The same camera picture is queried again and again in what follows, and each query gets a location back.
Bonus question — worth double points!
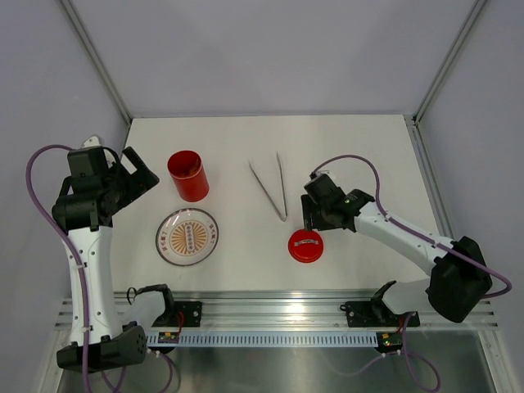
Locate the stainless steel tongs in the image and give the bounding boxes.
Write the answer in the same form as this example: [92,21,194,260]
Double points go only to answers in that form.
[248,151,289,223]

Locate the red round lid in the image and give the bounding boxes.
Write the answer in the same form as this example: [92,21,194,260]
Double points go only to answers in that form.
[287,229,324,264]

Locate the orange fried chicken wing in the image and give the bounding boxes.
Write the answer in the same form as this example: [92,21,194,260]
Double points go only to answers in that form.
[178,161,201,178]

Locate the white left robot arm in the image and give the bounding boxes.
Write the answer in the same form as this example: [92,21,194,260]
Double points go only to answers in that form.
[52,146,177,373]

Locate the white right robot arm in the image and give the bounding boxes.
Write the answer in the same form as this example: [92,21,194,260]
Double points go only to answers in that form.
[111,151,474,324]

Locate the red cylindrical lunch container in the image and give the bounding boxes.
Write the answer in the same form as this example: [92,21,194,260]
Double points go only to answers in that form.
[167,150,210,202]

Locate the white plate with red print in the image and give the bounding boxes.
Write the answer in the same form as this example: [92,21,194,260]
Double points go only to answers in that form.
[156,208,219,267]

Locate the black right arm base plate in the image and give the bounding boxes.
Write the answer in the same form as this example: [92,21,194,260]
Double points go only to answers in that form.
[339,300,407,328]

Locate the aluminium right side rail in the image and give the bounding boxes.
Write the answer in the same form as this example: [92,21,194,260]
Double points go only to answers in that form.
[404,115,459,239]

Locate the aluminium rail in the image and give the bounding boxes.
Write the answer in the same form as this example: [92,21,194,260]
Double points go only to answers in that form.
[54,291,499,331]
[404,115,459,239]

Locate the white slotted cable duct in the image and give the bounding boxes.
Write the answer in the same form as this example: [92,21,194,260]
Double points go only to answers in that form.
[147,331,378,348]

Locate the aluminium front rail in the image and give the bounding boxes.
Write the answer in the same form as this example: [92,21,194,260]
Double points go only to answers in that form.
[54,291,499,331]

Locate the aluminium left frame post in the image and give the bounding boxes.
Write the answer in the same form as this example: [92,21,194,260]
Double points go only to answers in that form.
[56,0,133,129]

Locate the aluminium frame post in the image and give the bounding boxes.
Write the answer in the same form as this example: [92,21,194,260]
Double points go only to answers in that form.
[56,0,133,129]
[413,0,490,127]

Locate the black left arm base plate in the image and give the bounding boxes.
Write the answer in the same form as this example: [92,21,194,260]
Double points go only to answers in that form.
[152,300,203,328]

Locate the aluminium right frame post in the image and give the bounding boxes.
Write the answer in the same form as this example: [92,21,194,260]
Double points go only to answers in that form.
[413,0,490,127]

